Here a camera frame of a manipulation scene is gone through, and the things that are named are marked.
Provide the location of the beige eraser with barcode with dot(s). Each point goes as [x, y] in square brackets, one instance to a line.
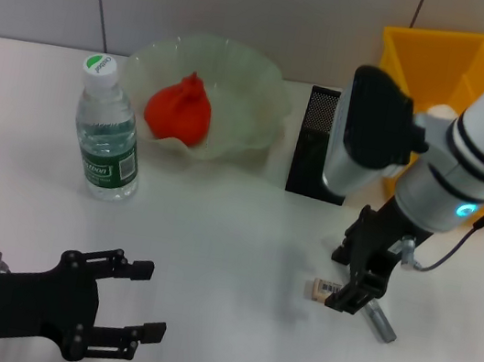
[321, 289]

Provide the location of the silver pen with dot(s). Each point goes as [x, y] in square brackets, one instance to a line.
[381, 322]

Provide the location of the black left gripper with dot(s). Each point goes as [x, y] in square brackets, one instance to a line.
[26, 303]

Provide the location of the green translucent fruit plate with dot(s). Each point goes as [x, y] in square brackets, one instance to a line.
[246, 98]

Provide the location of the yellow plastic bin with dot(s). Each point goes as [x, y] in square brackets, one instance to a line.
[438, 65]

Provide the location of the clear water bottle green label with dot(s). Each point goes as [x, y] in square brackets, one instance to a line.
[108, 145]

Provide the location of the right wrist silver camera housing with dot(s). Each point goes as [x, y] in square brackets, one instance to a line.
[366, 132]

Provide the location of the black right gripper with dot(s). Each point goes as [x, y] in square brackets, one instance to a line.
[381, 239]

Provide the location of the black mesh pen holder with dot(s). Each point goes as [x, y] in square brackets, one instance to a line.
[309, 155]

